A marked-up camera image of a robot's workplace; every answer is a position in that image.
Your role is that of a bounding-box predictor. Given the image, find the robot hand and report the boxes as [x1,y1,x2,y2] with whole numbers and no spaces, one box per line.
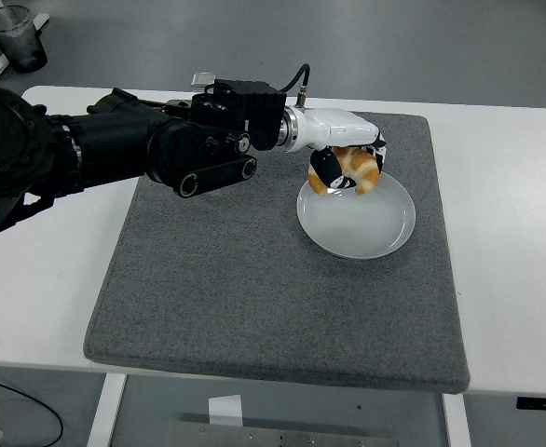
[293,106,388,196]

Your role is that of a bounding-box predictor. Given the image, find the croissant bread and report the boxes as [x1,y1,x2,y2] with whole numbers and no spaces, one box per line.
[307,146,380,196]

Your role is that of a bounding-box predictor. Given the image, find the light grey round plate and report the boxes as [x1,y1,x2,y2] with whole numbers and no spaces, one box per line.
[296,170,417,261]

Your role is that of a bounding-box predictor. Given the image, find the grey metal plate with screws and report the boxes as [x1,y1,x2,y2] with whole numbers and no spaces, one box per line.
[165,420,401,447]

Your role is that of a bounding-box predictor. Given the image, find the grey felt mat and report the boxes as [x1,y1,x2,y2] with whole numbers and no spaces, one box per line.
[83,99,471,395]

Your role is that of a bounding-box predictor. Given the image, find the white table leg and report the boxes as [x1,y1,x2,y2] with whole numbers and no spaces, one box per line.
[86,372,128,447]
[441,393,472,447]

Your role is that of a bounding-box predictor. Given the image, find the waste bin with plastic bag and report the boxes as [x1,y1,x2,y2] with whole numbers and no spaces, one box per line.
[0,4,49,74]

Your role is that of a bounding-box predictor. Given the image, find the black table control panel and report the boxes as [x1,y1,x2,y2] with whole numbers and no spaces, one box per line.
[515,396,546,412]

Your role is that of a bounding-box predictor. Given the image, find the black floor cable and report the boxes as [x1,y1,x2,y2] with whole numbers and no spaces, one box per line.
[0,373,64,447]

